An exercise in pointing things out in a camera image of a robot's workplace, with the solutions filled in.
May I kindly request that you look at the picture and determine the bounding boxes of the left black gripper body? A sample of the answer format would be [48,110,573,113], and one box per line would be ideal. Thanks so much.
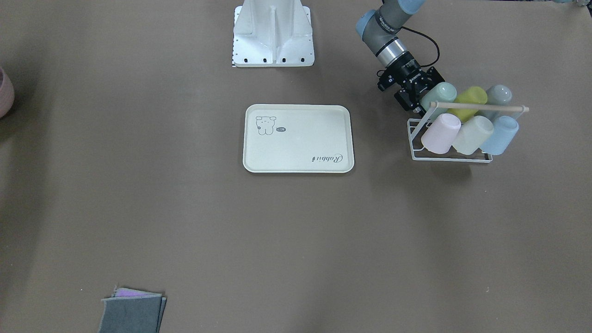
[388,55,438,100]

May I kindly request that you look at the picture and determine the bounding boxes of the green plastic cup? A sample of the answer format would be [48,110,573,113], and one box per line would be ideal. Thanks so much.
[420,82,457,112]

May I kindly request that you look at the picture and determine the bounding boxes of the cream rabbit tray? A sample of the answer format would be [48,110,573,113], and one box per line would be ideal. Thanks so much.
[242,104,355,173]

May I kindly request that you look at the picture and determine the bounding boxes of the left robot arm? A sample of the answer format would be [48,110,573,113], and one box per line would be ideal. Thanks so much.
[356,0,444,116]

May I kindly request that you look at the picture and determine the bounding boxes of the yellow plastic cup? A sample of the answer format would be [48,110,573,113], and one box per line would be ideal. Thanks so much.
[446,86,488,123]

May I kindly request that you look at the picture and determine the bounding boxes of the pink plastic cup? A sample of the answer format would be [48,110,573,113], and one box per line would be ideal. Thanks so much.
[421,113,462,154]

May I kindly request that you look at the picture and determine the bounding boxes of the grey-blue plastic cup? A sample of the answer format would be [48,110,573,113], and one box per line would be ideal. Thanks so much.
[475,84,512,122]

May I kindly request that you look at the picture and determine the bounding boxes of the cream plastic cup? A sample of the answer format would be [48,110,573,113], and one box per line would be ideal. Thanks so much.
[452,116,494,155]

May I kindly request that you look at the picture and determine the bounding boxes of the light blue plastic cup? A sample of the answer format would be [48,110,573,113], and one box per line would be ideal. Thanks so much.
[480,116,519,155]

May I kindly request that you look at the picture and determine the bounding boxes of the grey folded cloth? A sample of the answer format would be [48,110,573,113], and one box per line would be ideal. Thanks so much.
[98,287,167,333]

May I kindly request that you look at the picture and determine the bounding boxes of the pink bowl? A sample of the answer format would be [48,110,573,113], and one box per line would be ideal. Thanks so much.
[0,68,15,118]

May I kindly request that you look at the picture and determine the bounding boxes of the white wire cup rack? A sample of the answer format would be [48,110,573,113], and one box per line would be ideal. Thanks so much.
[407,102,530,164]

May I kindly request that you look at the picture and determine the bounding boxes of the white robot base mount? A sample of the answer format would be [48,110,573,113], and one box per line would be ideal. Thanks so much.
[231,0,315,68]

